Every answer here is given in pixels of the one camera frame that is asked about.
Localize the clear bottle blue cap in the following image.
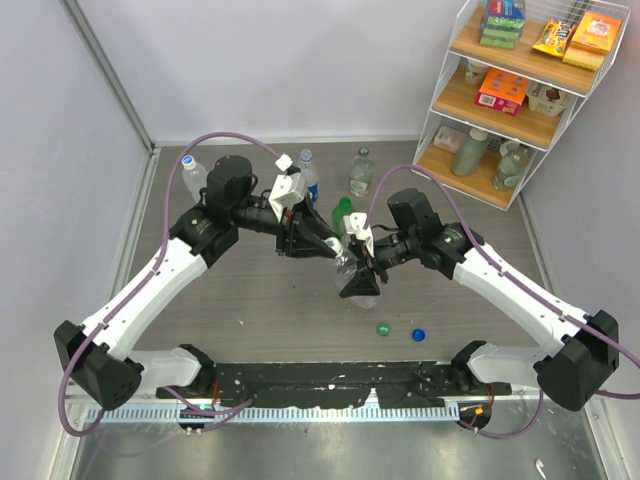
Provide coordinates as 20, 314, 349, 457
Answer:
181, 155, 207, 203

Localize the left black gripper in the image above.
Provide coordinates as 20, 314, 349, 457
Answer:
233, 190, 340, 259

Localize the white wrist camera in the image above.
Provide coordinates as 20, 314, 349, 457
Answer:
345, 212, 375, 256
268, 172, 307, 221

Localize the green sponge pack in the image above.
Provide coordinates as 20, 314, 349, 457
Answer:
479, 0, 526, 50

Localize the yellow snack bag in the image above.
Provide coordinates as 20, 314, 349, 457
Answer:
532, 19, 577, 58

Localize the green plastic bottle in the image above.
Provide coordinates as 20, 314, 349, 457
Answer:
332, 196, 355, 240

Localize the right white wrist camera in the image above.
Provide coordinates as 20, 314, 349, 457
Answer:
345, 212, 375, 256

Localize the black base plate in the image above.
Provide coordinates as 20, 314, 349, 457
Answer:
175, 361, 512, 409

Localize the white bottle cap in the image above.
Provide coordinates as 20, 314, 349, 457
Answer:
325, 237, 344, 257

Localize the grey green bottle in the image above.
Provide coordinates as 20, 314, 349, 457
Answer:
451, 127, 489, 176

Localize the clear bottle on shelf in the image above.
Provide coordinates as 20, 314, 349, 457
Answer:
492, 141, 530, 191

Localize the clear plastic bottle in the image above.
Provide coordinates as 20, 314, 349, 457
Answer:
330, 246, 378, 309

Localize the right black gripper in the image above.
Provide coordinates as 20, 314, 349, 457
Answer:
336, 229, 419, 297

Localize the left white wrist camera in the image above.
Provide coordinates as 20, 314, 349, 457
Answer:
268, 172, 307, 221

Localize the pink white packet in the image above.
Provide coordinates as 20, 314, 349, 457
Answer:
433, 125, 467, 153

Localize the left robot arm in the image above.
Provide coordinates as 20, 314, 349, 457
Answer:
54, 154, 336, 411

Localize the clear glass bottle green cap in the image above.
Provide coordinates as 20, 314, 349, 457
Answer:
349, 147, 374, 196

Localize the white cup on shelf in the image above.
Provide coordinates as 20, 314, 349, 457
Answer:
465, 59, 491, 85

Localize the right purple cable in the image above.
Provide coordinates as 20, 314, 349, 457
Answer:
364, 164, 640, 441

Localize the pepsi bottle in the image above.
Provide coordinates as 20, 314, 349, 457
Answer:
298, 149, 318, 203

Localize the orange pink box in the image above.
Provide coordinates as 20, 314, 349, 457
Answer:
475, 68, 529, 116

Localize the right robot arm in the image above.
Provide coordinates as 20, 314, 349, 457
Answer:
336, 188, 619, 411

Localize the white wire shelf rack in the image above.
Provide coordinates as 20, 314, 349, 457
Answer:
414, 1, 631, 210

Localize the orange yellow box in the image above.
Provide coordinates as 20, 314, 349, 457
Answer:
562, 11, 621, 71

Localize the white cable duct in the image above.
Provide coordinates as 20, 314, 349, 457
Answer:
102, 402, 460, 424

